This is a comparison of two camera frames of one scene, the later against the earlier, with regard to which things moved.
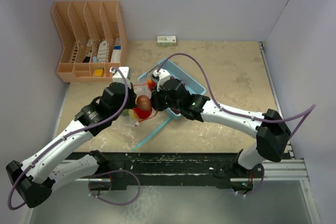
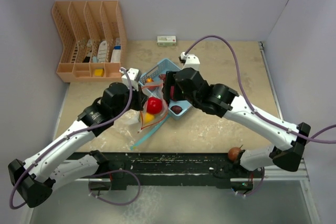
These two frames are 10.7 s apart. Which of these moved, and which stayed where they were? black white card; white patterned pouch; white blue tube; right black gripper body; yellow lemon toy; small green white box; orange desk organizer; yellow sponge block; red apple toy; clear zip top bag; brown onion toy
Moved: brown onion toy; yellow lemon toy; red apple toy; clear zip top bag; right black gripper body
Stayed: orange desk organizer; black white card; small green white box; white blue tube; yellow sponge block; white patterned pouch
